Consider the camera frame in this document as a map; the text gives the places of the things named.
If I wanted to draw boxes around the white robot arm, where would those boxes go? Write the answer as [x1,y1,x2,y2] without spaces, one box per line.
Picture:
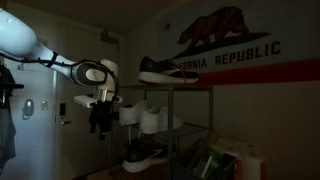
[0,9,121,140]

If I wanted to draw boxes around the California Republic flag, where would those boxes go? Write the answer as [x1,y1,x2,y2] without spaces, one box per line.
[158,0,320,85]

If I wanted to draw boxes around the metal shoe rack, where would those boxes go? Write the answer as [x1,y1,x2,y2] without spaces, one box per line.
[108,84,214,180]

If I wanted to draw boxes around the white orange box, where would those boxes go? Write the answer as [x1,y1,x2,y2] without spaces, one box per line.
[217,139,267,180]

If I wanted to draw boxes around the hanging grey clothes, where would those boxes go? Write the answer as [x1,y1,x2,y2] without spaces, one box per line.
[0,64,25,174]

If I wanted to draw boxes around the storage bin with items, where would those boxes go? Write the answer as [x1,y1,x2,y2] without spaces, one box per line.
[171,130,236,180]

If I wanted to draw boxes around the black sneaker white sole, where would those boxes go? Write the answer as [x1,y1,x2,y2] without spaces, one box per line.
[138,57,199,84]

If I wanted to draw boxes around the white door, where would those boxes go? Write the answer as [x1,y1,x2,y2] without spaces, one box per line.
[54,25,119,180]

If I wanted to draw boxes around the dark sneaker bottom shelf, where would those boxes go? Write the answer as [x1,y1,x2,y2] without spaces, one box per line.
[123,139,168,173]

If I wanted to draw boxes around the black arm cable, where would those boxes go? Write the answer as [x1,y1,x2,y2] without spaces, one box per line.
[0,49,121,101]

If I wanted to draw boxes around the door closer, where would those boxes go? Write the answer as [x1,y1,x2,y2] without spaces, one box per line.
[100,30,119,44]

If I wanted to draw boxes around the white sneaker rear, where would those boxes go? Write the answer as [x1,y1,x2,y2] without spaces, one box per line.
[119,100,151,126]

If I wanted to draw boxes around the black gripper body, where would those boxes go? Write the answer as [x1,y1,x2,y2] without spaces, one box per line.
[90,101,113,132]

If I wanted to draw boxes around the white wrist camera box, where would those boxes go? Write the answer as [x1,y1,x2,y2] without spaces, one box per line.
[73,94,124,109]

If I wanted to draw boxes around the door handle lock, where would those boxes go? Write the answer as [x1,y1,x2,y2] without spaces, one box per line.
[59,103,71,125]

